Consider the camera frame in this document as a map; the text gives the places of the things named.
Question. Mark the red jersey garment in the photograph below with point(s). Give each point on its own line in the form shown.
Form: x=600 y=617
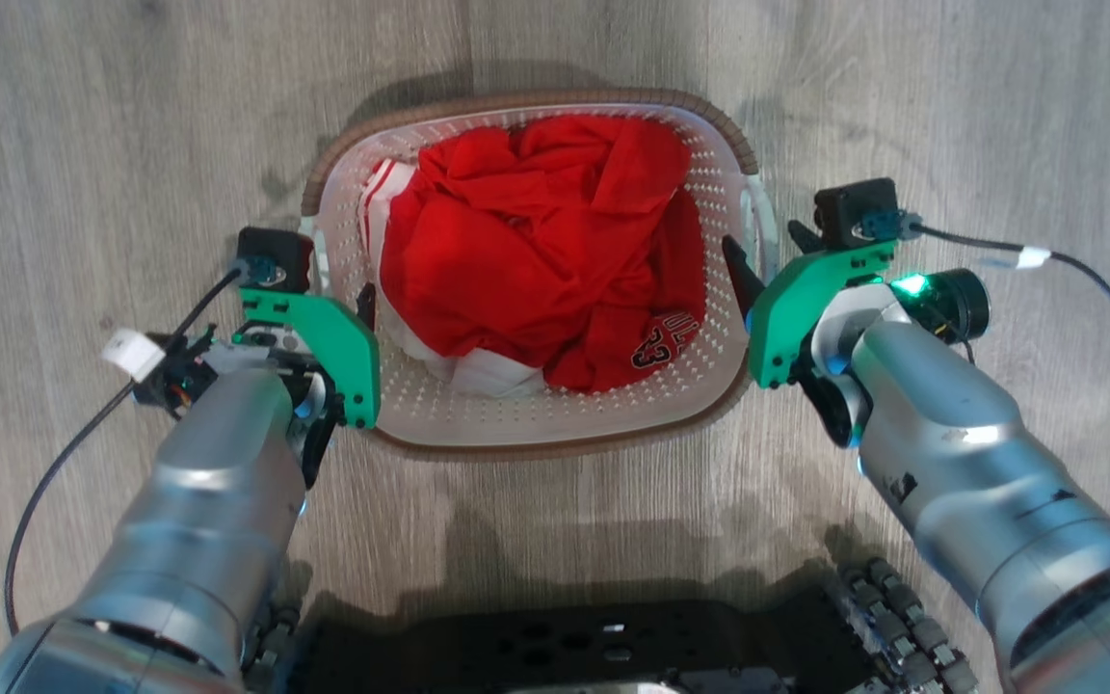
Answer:
x=536 y=241

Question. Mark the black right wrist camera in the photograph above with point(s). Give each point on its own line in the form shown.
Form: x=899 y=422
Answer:
x=856 y=212

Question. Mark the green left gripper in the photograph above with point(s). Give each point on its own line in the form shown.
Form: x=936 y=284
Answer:
x=343 y=347

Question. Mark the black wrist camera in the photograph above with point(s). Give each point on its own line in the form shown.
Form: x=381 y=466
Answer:
x=276 y=258
x=856 y=212

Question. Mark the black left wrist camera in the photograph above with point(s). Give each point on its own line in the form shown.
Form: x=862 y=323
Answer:
x=276 y=258

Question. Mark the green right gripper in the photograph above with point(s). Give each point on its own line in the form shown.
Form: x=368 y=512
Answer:
x=791 y=299

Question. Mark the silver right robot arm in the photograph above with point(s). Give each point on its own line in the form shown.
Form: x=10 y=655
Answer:
x=989 y=482

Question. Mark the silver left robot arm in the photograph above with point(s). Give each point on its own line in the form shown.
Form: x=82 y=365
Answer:
x=198 y=511

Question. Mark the white laundry basket brown rim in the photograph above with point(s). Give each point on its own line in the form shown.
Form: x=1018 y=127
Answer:
x=555 y=419

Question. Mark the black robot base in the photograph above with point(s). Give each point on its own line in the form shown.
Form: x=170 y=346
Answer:
x=565 y=646

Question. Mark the grey roller wheel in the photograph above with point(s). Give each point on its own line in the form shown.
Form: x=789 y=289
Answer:
x=907 y=627
x=271 y=651

